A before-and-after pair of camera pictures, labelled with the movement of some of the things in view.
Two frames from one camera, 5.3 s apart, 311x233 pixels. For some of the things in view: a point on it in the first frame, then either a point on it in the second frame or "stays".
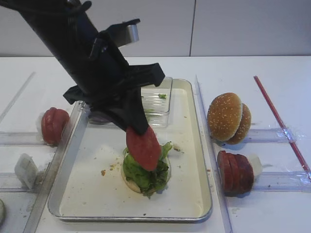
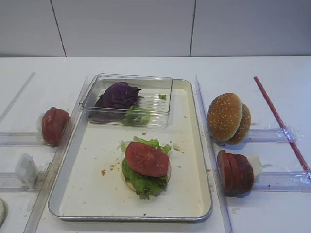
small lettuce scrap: [163, 96] stays
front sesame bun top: [224, 116] stays
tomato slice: [145, 148] to [147, 160]
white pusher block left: [26, 169] stays
